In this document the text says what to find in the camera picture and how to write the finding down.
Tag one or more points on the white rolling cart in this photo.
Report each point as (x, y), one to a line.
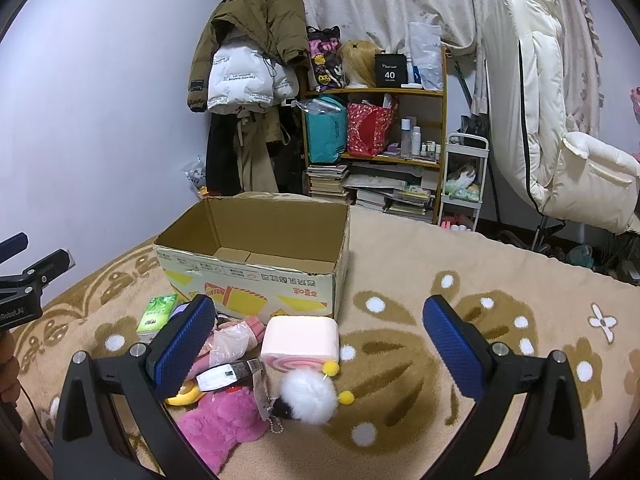
(465, 158)

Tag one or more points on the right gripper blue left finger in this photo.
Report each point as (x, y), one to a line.
(90, 441)

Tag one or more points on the wooden shelf unit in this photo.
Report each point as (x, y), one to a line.
(429, 107)

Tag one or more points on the blonde wig head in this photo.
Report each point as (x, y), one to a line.
(358, 62)

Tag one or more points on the pink white sponge cushion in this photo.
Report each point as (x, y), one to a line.
(292, 342)

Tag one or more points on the open cardboard box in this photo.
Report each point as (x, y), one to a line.
(260, 254)

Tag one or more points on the patterned curtain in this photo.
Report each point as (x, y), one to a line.
(385, 22)

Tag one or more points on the green tissue pack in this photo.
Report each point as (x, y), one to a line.
(156, 315)

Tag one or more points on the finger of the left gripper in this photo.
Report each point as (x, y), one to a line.
(13, 246)
(39, 274)

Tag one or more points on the olive green jacket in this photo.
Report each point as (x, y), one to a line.
(277, 26)

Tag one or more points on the black box marked 40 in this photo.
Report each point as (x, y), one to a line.
(390, 70)

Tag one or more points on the white padded chair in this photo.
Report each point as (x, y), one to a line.
(563, 173)

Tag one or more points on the pink plush toy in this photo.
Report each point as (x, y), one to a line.
(221, 421)

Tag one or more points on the red patterned bag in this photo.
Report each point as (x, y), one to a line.
(368, 127)

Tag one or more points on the black face tissue pack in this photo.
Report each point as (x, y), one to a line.
(228, 375)

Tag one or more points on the yellow plush toy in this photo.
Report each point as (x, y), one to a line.
(187, 395)

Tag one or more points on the stack of books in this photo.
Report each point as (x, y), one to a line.
(327, 182)

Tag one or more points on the pink bagged cloth bundle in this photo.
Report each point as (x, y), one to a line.
(228, 343)

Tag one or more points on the clear plastic bag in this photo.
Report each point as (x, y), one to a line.
(426, 54)

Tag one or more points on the black character bag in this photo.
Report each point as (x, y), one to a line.
(325, 60)

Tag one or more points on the beige patterned plush blanket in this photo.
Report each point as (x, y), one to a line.
(407, 407)

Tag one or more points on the teal shopping bag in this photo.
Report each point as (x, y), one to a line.
(326, 130)

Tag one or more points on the person's left hand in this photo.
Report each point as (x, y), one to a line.
(10, 387)

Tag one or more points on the white pompom keychain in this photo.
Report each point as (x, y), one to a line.
(306, 395)

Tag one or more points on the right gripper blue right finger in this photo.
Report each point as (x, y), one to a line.
(549, 439)

